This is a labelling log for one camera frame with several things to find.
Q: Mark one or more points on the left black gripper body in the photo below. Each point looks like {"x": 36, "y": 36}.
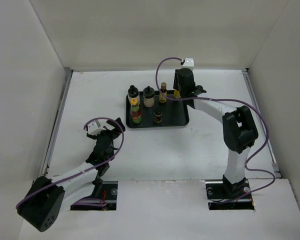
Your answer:
{"x": 111, "y": 133}

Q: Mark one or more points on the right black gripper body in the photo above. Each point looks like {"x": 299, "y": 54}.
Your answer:
{"x": 176, "y": 85}

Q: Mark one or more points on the small yellow seasoning bottle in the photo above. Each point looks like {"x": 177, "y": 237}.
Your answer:
{"x": 176, "y": 94}

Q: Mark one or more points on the red chili sauce bottle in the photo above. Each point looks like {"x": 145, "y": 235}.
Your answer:
{"x": 135, "y": 111}

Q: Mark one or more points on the brown-capped yellow sauce bottle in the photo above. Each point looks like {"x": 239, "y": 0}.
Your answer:
{"x": 163, "y": 93}

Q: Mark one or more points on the white sugar dispenser jar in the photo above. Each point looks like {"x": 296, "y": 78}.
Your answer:
{"x": 148, "y": 97}

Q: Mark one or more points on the white salt dispenser bottle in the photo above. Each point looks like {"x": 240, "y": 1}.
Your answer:
{"x": 133, "y": 93}

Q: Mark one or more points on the black-capped spice jar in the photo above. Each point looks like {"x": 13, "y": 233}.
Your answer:
{"x": 158, "y": 116}

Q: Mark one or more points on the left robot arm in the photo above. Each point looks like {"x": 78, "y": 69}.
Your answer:
{"x": 47, "y": 197}

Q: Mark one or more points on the black rectangular tray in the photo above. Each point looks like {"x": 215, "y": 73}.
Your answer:
{"x": 169, "y": 114}

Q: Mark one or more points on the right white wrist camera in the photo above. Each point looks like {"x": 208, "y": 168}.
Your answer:
{"x": 188, "y": 63}

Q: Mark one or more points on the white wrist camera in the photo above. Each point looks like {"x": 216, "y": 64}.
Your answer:
{"x": 94, "y": 128}
{"x": 188, "y": 63}

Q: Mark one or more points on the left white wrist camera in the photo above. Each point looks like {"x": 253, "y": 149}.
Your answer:
{"x": 94, "y": 128}

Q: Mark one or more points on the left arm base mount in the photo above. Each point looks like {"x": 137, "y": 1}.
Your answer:
{"x": 98, "y": 195}

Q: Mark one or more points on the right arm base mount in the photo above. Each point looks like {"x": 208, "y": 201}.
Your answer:
{"x": 222, "y": 195}

